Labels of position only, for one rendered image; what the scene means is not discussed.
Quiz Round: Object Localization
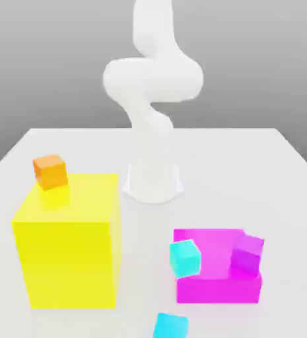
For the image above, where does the small cyan cube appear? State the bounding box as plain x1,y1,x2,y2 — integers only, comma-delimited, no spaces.
168,238,202,279
153,312,189,338

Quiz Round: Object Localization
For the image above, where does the small orange cube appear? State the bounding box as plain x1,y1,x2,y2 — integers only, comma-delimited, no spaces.
32,153,69,191

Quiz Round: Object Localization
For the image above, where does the small purple cube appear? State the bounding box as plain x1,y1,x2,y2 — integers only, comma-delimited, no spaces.
230,234,265,277

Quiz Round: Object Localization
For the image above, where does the large yellow box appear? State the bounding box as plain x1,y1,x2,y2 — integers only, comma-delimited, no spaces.
11,173,122,310

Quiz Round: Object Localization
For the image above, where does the large magenta box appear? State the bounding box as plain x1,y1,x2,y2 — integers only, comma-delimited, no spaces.
173,228,263,304

